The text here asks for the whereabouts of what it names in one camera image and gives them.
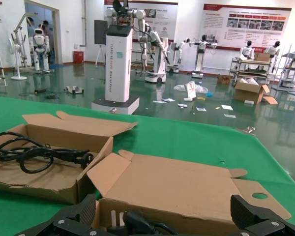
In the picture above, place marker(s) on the small white wheeled robot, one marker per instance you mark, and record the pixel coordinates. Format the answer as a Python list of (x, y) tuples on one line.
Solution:
[(178, 57)]

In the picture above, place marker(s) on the black board on easel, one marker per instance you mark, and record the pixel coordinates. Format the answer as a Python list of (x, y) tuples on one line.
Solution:
[(100, 32)]

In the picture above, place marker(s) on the metal shelf table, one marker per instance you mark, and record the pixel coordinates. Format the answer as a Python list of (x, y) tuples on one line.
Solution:
[(250, 67)]

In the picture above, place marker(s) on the clear plastic bag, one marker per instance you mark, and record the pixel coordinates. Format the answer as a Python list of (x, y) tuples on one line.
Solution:
[(202, 89)]

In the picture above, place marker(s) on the green table cloth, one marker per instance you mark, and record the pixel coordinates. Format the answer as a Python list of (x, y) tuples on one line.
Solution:
[(186, 137)]

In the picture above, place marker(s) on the white wall pipe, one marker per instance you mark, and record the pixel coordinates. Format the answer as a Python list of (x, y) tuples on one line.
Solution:
[(84, 22)]

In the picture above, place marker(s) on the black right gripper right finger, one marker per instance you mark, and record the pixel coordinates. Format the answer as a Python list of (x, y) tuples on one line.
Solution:
[(243, 211)]

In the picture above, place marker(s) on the white device on floor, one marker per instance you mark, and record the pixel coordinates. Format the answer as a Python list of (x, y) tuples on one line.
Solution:
[(74, 90)]

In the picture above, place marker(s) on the black tool on floor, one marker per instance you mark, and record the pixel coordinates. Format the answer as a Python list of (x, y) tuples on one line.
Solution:
[(39, 91)]

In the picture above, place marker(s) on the cardboard box with round hole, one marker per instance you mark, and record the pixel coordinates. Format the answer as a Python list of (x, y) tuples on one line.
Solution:
[(172, 182)]

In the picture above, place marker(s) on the closed cardboard box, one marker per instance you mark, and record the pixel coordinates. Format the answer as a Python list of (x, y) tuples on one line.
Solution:
[(261, 57)]

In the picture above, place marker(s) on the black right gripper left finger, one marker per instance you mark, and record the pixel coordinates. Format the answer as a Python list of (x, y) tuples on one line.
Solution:
[(84, 211)]

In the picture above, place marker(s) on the white standing humanoid robot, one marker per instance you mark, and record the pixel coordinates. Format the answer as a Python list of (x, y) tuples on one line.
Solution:
[(39, 44)]

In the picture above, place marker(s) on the white paper leaflet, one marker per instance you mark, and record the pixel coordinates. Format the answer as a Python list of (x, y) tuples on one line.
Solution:
[(201, 109), (229, 115), (182, 105), (226, 107)]

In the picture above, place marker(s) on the white humanoid torso black head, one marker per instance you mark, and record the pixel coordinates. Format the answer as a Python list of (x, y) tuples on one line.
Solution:
[(246, 51), (273, 50)]

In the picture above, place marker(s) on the black-headed robot with outstretched arms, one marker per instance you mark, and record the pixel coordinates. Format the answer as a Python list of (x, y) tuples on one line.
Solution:
[(199, 57)]

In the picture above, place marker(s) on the white blue paper sheets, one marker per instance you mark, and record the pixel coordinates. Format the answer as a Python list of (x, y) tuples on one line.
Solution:
[(164, 100)]

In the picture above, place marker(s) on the white red paper bag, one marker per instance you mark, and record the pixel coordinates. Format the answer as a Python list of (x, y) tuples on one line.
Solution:
[(191, 91)]

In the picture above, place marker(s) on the white support gantry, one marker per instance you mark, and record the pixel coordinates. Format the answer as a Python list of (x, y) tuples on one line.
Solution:
[(19, 25)]

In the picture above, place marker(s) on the shallow cardboard box torn edge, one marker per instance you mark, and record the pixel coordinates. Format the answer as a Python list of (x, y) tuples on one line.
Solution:
[(71, 132)]

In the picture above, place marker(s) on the metal table clamp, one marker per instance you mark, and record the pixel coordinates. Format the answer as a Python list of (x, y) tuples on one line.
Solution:
[(249, 130)]

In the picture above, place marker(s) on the white pedestal fan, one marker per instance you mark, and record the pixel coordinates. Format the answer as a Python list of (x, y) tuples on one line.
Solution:
[(14, 48)]

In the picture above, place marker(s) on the grey metal rack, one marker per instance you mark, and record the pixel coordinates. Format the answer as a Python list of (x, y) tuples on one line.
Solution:
[(292, 71)]

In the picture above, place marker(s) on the blue small object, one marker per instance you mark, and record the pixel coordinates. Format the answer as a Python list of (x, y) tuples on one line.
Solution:
[(209, 94)]

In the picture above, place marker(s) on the large open cardboard box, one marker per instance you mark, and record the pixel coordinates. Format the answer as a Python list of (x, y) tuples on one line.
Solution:
[(248, 94)]

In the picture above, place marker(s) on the white wheeled robot with arm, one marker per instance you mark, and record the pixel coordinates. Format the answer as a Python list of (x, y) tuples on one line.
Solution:
[(158, 71)]

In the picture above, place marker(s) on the small printed cardboard box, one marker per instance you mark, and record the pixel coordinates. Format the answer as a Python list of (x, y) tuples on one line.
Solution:
[(225, 79)]

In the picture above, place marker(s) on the wide red-framed wall poster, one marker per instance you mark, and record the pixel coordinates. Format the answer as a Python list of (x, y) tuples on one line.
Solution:
[(245, 25)]

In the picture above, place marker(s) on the red bin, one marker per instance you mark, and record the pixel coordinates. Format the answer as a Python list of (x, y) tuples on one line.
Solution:
[(78, 57)]

